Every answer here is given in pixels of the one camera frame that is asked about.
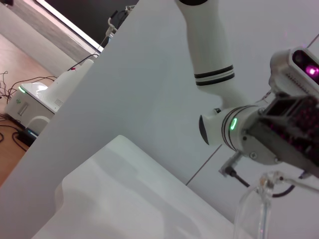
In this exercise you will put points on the clear white glasses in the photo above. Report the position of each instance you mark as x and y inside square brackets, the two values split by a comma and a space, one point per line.
[264, 184]

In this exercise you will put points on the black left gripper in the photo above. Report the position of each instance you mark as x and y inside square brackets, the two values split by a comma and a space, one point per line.
[286, 129]

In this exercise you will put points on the dark window pane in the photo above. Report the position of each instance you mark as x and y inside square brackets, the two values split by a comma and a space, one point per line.
[94, 15]

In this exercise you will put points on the white clamp with black part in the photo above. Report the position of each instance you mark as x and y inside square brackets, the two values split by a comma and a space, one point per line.
[111, 27]

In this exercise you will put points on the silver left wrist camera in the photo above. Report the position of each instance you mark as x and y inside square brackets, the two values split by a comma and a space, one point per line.
[284, 67]

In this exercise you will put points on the white robot base machine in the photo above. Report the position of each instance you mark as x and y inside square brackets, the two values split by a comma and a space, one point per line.
[37, 99]

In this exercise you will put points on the black box with blue light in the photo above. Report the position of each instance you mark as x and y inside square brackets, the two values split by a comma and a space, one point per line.
[25, 137]

